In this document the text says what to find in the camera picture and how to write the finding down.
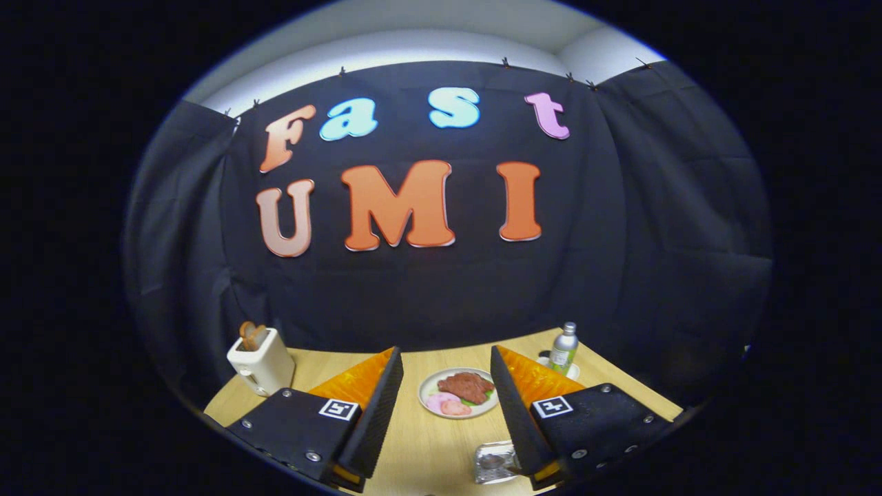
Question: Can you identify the white square coaster tray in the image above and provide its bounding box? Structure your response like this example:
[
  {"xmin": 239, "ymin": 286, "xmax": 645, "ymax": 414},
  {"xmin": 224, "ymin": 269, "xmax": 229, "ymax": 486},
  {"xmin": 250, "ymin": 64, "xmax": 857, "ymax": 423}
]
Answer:
[{"xmin": 536, "ymin": 351, "xmax": 581, "ymax": 381}]

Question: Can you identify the white round dinner plate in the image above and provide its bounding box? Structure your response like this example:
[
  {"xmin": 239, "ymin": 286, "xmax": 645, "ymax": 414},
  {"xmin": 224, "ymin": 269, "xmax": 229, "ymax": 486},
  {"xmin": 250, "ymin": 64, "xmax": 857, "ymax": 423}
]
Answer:
[{"xmin": 418, "ymin": 368, "xmax": 500, "ymax": 420}]

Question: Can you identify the white toaster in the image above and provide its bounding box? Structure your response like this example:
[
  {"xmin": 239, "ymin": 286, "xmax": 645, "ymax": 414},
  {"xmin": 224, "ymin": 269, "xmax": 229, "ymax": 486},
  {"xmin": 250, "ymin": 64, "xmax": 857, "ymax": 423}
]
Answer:
[{"xmin": 227, "ymin": 327, "xmax": 296, "ymax": 397}]

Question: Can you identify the row of black cloth clips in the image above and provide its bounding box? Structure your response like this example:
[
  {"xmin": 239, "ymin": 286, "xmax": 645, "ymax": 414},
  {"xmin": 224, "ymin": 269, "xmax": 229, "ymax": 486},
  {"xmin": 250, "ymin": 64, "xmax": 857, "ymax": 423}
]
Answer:
[{"xmin": 224, "ymin": 57, "xmax": 652, "ymax": 118}]

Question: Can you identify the silver bottle with green label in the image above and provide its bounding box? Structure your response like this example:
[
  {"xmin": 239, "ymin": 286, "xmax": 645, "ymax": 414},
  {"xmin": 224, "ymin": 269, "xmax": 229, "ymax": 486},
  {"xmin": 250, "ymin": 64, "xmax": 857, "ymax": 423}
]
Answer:
[{"xmin": 548, "ymin": 322, "xmax": 579, "ymax": 376}]

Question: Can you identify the black backdrop cloth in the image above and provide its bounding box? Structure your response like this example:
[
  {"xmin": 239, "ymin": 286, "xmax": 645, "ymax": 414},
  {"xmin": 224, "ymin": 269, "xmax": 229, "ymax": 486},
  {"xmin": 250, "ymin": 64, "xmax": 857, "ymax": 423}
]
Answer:
[{"xmin": 123, "ymin": 59, "xmax": 774, "ymax": 414}]

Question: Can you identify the brown steak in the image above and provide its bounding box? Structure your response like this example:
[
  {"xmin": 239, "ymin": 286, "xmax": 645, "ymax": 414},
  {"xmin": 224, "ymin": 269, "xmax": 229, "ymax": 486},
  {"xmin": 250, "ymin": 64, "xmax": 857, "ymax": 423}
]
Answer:
[{"xmin": 438, "ymin": 372, "xmax": 494, "ymax": 405}]

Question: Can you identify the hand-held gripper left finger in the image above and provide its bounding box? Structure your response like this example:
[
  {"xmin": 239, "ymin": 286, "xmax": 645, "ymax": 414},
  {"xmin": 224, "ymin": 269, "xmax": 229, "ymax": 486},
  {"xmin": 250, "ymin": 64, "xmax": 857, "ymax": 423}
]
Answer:
[{"xmin": 226, "ymin": 347, "xmax": 404, "ymax": 493}]

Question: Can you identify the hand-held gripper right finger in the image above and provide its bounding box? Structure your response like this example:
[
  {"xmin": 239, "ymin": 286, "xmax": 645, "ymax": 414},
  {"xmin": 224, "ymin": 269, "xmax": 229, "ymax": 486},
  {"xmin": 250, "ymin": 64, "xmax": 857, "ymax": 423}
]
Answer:
[{"xmin": 490, "ymin": 345, "xmax": 679, "ymax": 491}]

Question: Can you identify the metal wire basket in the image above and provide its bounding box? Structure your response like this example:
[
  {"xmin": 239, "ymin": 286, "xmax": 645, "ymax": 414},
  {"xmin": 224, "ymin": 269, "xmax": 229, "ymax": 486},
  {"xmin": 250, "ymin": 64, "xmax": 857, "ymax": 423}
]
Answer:
[{"xmin": 473, "ymin": 441, "xmax": 522, "ymax": 485}]

